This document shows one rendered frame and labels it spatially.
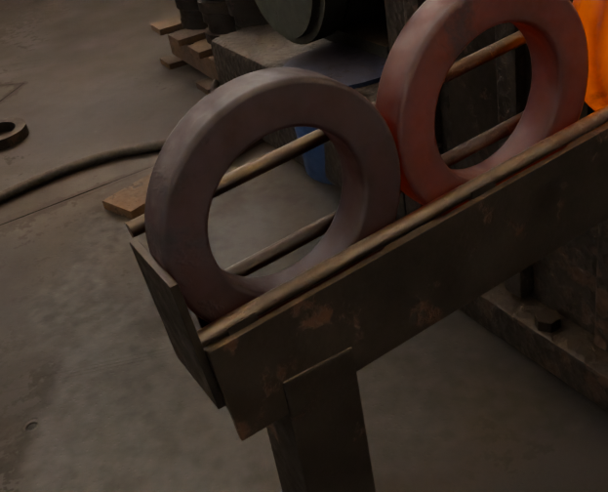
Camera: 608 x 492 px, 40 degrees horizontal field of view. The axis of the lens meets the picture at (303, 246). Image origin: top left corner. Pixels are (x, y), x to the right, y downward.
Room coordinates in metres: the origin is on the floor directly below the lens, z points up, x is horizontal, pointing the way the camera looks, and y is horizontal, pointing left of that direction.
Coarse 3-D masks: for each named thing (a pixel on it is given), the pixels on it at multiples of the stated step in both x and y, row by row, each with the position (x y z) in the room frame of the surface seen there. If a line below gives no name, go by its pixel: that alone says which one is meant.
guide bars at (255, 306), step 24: (600, 120) 0.59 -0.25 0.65; (552, 144) 0.57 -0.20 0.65; (504, 168) 0.55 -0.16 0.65; (456, 192) 0.53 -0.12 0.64; (480, 192) 0.53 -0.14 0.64; (408, 216) 0.51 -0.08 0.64; (432, 216) 0.51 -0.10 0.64; (360, 240) 0.50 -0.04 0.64; (384, 240) 0.50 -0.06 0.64; (336, 264) 0.48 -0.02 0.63; (288, 288) 0.46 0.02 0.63; (240, 312) 0.45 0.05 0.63; (264, 312) 0.46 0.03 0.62; (216, 336) 0.44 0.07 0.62
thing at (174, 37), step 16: (176, 0) 2.82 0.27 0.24; (192, 0) 2.77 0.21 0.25; (208, 0) 2.60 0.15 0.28; (224, 0) 2.57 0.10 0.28; (240, 0) 2.35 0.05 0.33; (192, 16) 2.79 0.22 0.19; (208, 16) 2.59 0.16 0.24; (224, 16) 2.56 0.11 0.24; (240, 16) 2.37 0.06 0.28; (256, 16) 2.35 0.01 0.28; (160, 32) 2.87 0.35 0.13; (176, 32) 2.80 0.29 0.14; (192, 32) 2.77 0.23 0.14; (208, 32) 2.62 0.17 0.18; (224, 32) 2.57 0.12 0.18; (176, 48) 2.92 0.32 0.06; (192, 48) 2.60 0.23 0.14; (208, 48) 2.57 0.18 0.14; (176, 64) 2.87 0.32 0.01; (192, 64) 2.79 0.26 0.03; (208, 64) 2.64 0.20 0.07; (208, 80) 2.63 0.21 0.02
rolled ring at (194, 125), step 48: (240, 96) 0.49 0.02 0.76; (288, 96) 0.50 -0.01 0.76; (336, 96) 0.51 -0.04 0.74; (192, 144) 0.47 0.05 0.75; (240, 144) 0.48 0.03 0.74; (336, 144) 0.54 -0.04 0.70; (384, 144) 0.52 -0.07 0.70; (192, 192) 0.46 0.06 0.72; (384, 192) 0.52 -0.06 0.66; (192, 240) 0.46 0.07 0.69; (336, 240) 0.52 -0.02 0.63; (192, 288) 0.46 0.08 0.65; (240, 288) 0.47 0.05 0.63
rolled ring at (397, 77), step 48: (432, 0) 0.58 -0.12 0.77; (480, 0) 0.56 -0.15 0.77; (528, 0) 0.58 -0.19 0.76; (432, 48) 0.54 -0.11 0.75; (576, 48) 0.60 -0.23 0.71; (384, 96) 0.55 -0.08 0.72; (432, 96) 0.54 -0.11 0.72; (576, 96) 0.60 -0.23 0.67; (432, 144) 0.54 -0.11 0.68; (528, 144) 0.59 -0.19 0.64; (432, 192) 0.54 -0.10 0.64
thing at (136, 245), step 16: (144, 256) 0.47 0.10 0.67; (144, 272) 0.49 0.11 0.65; (160, 272) 0.45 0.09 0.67; (160, 288) 0.46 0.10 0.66; (176, 288) 0.43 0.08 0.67; (160, 304) 0.48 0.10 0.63; (176, 304) 0.43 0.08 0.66; (176, 320) 0.45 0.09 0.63; (176, 336) 0.47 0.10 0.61; (192, 336) 0.43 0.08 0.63; (176, 352) 0.50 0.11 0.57; (192, 352) 0.44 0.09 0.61; (192, 368) 0.46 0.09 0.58; (208, 368) 0.43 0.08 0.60; (208, 384) 0.43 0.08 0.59
